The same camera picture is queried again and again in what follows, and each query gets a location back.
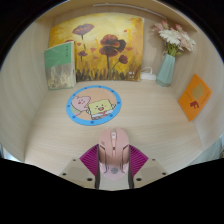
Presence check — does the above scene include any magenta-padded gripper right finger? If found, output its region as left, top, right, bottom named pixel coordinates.
left=128, top=143, right=169, bottom=190

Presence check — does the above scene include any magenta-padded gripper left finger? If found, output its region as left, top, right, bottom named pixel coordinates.
left=59, top=143, right=101, bottom=191

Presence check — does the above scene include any pink computer mouse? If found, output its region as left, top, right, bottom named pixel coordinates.
left=97, top=127, right=131, bottom=182

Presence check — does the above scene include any round blue-rimmed cartoon mouse pad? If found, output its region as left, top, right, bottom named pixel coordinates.
left=65, top=85, right=123, bottom=126

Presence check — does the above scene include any orange card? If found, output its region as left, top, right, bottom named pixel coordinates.
left=177, top=73, right=213, bottom=122

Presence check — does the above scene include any teal faceted vase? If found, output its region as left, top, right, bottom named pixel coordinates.
left=156, top=53, right=176, bottom=88

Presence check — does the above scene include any green and beige book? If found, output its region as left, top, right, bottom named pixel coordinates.
left=44, top=40, right=77, bottom=90

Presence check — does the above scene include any pink and white flower bouquet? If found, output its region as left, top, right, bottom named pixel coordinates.
left=152, top=20, right=197, bottom=58

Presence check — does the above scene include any yellow poppy flower painting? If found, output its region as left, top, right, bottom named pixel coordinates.
left=48, top=13, right=145, bottom=83

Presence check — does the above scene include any white light bar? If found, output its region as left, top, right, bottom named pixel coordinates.
left=92, top=2, right=168, bottom=19

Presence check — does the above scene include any white charger with cable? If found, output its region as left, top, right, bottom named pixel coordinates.
left=139, top=66, right=157, bottom=81

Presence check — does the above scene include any wooden wall shelf board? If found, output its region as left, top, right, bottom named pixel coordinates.
left=33, top=0, right=201, bottom=33

